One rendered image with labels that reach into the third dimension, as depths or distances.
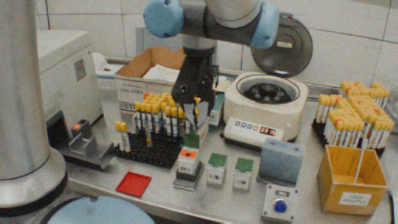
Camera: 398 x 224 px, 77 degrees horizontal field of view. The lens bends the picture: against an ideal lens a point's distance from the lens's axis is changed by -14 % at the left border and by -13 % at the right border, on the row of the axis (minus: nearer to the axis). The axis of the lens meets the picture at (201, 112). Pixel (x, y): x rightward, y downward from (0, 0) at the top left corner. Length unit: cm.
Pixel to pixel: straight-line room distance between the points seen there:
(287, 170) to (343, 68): 56
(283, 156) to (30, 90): 56
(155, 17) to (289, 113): 47
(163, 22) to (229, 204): 42
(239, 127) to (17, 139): 66
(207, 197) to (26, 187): 47
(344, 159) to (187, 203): 41
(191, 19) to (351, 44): 76
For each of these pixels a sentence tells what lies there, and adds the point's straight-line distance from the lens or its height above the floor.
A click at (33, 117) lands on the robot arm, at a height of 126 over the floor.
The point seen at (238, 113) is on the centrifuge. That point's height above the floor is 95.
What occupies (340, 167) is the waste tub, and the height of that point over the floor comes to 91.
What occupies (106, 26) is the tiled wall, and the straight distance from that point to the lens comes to 135.
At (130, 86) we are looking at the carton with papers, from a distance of 94.
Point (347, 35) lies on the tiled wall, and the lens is 112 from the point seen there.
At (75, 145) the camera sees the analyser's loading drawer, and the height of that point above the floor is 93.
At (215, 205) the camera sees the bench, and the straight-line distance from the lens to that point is 68.
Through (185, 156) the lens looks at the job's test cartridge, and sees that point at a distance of 68.
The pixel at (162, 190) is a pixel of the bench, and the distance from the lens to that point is 71.
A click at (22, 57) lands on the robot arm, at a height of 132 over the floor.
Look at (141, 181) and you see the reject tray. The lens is 74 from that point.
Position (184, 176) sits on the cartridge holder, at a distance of 71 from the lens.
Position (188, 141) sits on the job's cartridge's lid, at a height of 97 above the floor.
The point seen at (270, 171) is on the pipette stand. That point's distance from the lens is 73.
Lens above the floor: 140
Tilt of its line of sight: 32 degrees down
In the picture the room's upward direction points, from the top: straight up
